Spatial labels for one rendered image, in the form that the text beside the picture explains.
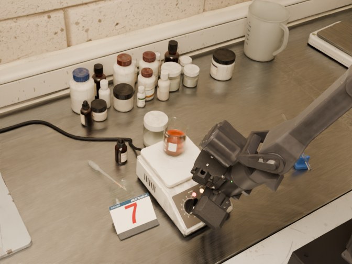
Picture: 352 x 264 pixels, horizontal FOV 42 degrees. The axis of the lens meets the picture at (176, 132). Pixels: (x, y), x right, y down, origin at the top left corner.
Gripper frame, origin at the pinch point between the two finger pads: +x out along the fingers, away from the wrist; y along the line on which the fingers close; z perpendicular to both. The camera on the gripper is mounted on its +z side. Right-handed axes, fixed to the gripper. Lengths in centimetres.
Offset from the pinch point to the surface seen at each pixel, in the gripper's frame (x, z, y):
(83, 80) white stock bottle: 20.7, 38.2, -10.9
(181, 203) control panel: 4.0, 3.8, 5.7
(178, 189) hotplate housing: 4.3, 5.8, 3.5
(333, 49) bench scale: 20, -14, -74
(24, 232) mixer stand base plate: 14.3, 25.4, 27.2
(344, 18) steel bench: 31, -15, -102
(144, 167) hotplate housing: 9.0, 14.0, 2.4
